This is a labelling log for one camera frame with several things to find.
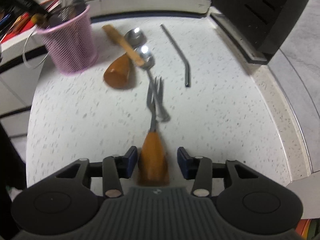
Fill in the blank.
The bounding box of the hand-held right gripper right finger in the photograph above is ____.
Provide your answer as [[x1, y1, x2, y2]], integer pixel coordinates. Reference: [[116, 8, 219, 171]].
[[177, 147, 260, 197]]

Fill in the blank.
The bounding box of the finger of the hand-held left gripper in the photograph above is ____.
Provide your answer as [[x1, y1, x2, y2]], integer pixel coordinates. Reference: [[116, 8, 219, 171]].
[[32, 12, 59, 29]]

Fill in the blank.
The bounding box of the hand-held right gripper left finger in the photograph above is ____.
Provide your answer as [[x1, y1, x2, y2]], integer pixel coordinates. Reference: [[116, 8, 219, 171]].
[[55, 146, 138, 198]]

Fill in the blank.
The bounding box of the wooden handled metal fork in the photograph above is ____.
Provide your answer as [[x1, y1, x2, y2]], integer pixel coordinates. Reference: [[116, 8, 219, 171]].
[[138, 76, 171, 187]]

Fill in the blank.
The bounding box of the pink mesh cup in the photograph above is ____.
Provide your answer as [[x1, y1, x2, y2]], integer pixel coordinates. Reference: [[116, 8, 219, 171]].
[[36, 4, 98, 75]]

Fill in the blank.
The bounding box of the wooden handled metal spoon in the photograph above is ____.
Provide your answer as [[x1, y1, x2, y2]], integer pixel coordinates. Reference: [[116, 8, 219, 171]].
[[104, 27, 147, 89]]

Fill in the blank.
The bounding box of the all metal spoon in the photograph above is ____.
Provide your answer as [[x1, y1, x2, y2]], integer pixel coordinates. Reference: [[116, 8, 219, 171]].
[[136, 45, 170, 123]]

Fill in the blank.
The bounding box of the red plastic tray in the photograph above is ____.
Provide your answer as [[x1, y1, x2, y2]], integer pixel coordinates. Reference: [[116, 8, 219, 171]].
[[0, 0, 61, 41]]

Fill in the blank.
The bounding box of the flat wooden spatula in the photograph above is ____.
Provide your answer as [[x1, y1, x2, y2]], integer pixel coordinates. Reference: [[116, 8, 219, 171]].
[[102, 24, 145, 67]]

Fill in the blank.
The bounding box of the bent metal straw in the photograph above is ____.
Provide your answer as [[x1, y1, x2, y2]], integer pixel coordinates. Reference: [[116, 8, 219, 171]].
[[160, 24, 192, 88]]

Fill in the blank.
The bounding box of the black slotted knife block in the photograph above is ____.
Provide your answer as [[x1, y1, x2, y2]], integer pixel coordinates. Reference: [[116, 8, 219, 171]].
[[210, 0, 314, 64]]

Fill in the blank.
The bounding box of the white charging cable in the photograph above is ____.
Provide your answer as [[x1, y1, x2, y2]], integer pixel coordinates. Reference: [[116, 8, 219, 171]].
[[22, 27, 51, 68]]

